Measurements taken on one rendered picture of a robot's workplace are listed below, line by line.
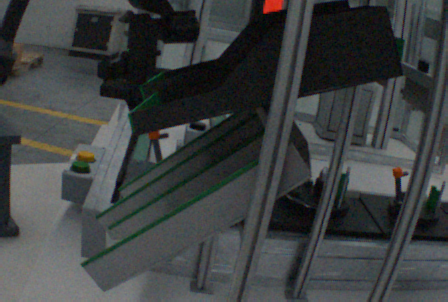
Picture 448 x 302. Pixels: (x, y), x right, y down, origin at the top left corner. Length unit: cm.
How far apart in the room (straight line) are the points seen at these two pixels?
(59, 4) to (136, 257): 910
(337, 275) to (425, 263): 20
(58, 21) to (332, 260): 887
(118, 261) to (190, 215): 11
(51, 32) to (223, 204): 919
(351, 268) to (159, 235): 52
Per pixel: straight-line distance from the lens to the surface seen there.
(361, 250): 103
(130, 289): 93
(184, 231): 60
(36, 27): 984
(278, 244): 98
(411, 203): 60
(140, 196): 76
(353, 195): 125
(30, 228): 108
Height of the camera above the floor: 135
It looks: 14 degrees down
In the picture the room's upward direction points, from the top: 11 degrees clockwise
